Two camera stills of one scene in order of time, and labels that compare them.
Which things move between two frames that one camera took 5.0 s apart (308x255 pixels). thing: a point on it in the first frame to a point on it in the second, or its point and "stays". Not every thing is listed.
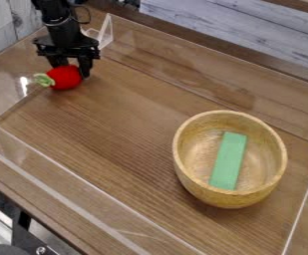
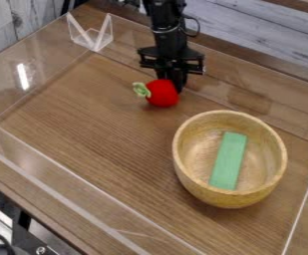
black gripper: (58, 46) to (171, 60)
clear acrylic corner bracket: (103, 36) stays
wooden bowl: (229, 157) stays
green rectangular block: (228, 160) stays
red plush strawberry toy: (63, 77) to (158, 91)
